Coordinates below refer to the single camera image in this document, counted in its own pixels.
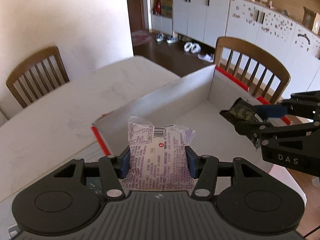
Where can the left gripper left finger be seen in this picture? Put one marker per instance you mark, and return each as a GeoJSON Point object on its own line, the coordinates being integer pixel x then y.
{"type": "Point", "coordinates": [111, 169]}

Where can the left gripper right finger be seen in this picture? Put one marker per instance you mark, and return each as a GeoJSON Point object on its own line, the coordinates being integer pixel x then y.
{"type": "Point", "coordinates": [203, 168]}

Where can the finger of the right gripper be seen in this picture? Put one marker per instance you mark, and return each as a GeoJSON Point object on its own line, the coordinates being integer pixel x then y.
{"type": "Point", "coordinates": [253, 130]}
{"type": "Point", "coordinates": [270, 111]}

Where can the black snack wrapper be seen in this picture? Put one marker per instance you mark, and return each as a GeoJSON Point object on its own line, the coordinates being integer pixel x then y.
{"type": "Point", "coordinates": [241, 110]}

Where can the white purple snack packet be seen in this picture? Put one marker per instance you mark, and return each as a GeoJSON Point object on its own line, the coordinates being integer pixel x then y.
{"type": "Point", "coordinates": [158, 161]}

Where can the wooden chair right side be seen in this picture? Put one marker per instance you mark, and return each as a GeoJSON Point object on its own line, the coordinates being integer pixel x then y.
{"type": "Point", "coordinates": [258, 70]}

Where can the wooden chair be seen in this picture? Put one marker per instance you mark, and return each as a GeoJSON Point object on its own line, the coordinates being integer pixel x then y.
{"type": "Point", "coordinates": [36, 76]}
{"type": "Point", "coordinates": [258, 70]}

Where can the red cardboard box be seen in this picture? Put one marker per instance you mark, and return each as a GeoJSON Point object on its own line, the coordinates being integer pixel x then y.
{"type": "Point", "coordinates": [194, 101]}

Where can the white slippers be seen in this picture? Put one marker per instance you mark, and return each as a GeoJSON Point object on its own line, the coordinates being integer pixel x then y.
{"type": "Point", "coordinates": [191, 47]}

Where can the wooden chair far side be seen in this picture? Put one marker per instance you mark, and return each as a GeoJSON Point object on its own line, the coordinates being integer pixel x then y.
{"type": "Point", "coordinates": [36, 76]}

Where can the sneakers pair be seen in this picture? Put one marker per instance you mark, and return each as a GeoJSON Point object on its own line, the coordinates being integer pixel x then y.
{"type": "Point", "coordinates": [168, 39]}

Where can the brown entrance door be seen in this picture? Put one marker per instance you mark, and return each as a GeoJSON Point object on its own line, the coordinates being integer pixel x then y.
{"type": "Point", "coordinates": [138, 15]}

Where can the white wall cabinet unit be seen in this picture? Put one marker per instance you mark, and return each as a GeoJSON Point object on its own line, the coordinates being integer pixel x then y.
{"type": "Point", "coordinates": [286, 29]}

